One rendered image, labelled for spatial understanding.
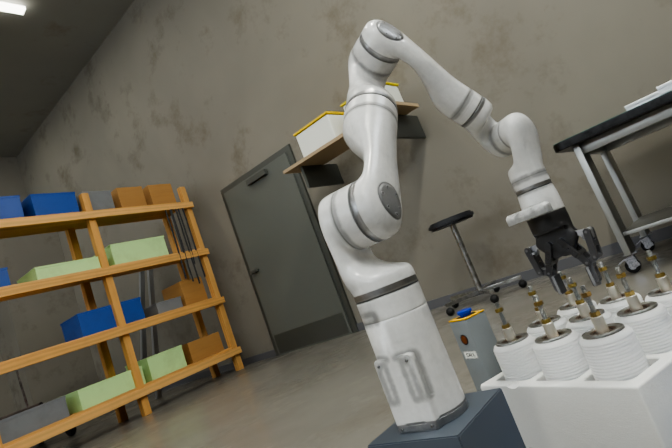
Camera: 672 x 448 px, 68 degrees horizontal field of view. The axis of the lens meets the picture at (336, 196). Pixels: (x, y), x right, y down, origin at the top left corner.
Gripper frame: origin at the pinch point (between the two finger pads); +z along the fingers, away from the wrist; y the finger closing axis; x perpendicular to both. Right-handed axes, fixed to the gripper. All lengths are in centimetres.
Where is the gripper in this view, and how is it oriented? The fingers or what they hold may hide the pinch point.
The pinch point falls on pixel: (577, 282)
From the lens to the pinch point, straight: 105.9
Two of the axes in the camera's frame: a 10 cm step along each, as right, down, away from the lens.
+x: -7.3, 1.5, -6.6
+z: 3.5, 9.2, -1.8
